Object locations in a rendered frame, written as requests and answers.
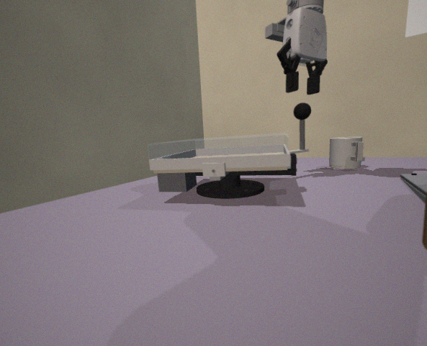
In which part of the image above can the grey mug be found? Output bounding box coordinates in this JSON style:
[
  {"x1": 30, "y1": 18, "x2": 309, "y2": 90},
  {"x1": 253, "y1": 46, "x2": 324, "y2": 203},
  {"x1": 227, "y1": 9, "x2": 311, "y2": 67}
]
[{"x1": 329, "y1": 137, "x2": 364, "y2": 169}]

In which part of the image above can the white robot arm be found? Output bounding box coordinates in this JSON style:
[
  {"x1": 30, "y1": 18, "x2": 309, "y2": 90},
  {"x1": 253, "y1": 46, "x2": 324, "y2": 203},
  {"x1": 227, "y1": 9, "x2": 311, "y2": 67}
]
[{"x1": 265, "y1": 0, "x2": 324, "y2": 42}]

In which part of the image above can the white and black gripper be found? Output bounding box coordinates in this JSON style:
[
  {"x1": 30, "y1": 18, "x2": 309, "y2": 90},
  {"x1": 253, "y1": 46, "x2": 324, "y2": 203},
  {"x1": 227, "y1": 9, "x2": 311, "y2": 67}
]
[{"x1": 277, "y1": 4, "x2": 328, "y2": 95}]

